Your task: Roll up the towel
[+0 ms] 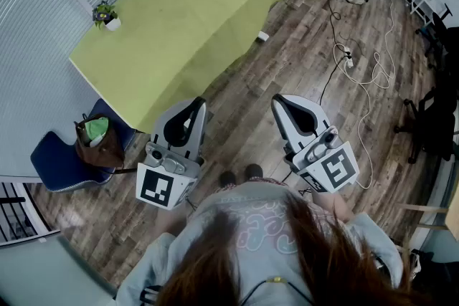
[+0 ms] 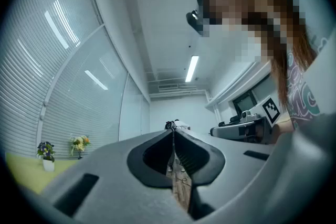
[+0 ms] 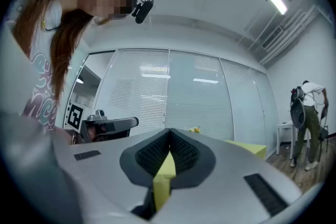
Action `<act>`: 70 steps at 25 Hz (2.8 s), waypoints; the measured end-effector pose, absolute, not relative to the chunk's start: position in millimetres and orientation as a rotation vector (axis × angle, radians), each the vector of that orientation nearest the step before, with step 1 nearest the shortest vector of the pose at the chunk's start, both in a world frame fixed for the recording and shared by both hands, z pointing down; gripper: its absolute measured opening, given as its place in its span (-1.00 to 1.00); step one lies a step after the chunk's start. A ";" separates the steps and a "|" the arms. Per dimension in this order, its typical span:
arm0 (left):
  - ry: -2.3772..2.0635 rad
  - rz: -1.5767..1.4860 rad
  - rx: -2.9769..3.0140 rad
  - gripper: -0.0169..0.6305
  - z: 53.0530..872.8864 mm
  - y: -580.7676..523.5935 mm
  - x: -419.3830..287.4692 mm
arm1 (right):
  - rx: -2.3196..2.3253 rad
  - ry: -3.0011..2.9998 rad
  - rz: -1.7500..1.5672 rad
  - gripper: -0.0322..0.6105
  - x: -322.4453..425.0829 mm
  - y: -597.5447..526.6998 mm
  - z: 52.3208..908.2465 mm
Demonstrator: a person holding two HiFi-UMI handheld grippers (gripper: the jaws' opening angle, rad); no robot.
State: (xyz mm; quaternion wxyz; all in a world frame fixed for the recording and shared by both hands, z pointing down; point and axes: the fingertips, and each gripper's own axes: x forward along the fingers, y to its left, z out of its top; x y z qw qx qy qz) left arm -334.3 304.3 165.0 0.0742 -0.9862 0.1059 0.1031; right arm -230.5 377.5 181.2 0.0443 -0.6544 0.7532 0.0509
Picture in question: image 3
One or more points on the yellow-green tablecloth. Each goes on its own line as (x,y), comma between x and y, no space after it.
(164,183)

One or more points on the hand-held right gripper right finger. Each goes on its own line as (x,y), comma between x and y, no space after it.
(223,191)

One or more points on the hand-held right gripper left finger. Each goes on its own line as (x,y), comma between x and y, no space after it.
(99,186)

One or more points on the black tripod stand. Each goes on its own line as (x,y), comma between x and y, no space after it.
(323,133)

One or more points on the person's pale printed t-shirt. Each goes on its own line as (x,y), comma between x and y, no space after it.
(39,42)

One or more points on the white ceiling pipes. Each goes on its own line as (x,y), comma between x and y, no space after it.
(288,34)

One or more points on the white air vent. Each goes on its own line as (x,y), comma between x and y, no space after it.
(273,37)

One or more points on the grey round chair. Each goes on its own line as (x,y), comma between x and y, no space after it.
(298,112)

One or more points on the white table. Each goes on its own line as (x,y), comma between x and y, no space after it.
(286,126)

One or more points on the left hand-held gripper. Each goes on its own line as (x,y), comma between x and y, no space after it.
(76,116)

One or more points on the person's left forearm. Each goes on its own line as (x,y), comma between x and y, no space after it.
(69,137)

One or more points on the person's left hand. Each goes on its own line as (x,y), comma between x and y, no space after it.
(92,133)

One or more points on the orange yellow flower bouquet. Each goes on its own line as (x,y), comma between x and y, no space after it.
(195,129)

